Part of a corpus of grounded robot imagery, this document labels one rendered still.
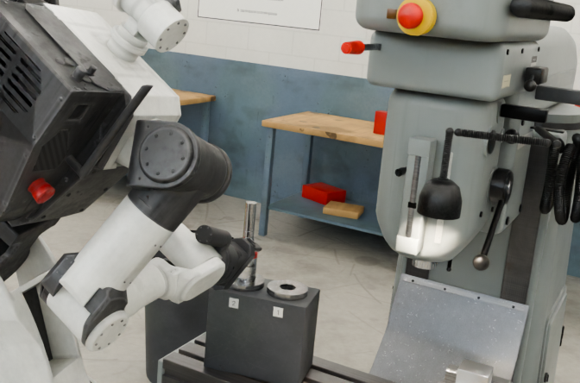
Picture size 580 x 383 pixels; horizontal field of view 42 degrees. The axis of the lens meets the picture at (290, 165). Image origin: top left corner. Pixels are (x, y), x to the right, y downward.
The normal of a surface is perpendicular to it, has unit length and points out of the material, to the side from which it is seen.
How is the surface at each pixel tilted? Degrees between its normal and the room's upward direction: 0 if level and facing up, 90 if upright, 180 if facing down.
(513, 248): 90
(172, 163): 68
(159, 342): 94
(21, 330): 115
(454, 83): 90
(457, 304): 63
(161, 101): 76
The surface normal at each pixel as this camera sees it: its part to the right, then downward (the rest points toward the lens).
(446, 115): -0.47, 0.15
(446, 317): -0.39, -0.29
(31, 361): -0.27, 0.18
